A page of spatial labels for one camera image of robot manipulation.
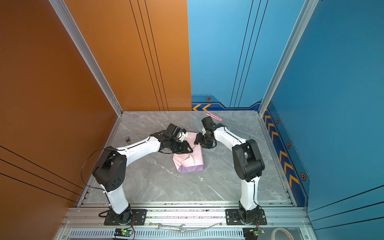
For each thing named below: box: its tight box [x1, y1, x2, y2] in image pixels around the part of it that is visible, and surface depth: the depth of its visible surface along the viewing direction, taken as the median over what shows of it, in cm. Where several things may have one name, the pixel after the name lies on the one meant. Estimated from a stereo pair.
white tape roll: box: [271, 227, 295, 240], surface depth 69 cm
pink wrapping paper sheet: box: [172, 132, 205, 173], surface depth 88 cm
